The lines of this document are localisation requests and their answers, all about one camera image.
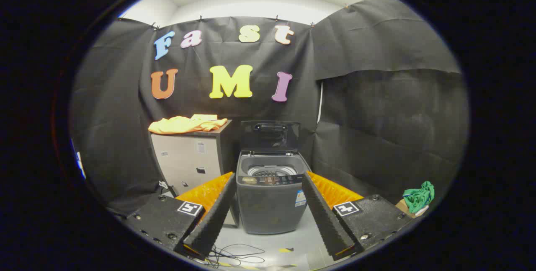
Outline white and blue object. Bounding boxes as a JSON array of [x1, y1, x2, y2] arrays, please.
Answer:
[[75, 139, 87, 179]]

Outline green crumpled cloth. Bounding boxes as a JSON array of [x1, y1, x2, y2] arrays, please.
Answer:
[[403, 181, 435, 214]]

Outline brown cardboard box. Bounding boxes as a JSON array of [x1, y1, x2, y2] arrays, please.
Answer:
[[396, 199, 430, 219]]

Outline grey washing machine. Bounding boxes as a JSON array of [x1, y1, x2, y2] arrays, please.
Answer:
[[236, 150, 312, 235]]

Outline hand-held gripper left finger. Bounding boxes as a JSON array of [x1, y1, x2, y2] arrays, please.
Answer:
[[124, 172, 237, 261]]

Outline black floor cables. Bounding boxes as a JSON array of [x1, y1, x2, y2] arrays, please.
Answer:
[[205, 244, 266, 268]]

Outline orange polo shirt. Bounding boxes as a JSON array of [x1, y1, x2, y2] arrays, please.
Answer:
[[148, 114, 229, 134]]

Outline grey filing cabinet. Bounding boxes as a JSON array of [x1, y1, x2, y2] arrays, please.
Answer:
[[150, 119, 240, 226]]

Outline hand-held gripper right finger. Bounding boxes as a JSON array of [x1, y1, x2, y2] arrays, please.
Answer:
[[301, 171, 413, 262]]

